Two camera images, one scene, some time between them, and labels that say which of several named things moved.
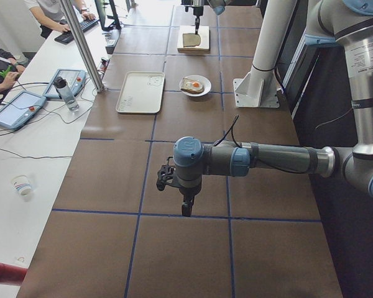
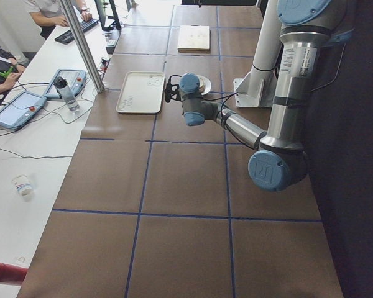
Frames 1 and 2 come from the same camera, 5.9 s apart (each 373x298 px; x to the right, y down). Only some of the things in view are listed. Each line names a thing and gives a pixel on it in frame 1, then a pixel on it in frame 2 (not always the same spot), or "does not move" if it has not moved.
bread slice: x=191 y=40 to x=201 y=87
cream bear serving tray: x=142 y=92 does not move
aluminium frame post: x=84 y=46 does not move
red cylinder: x=1 y=273 does not move
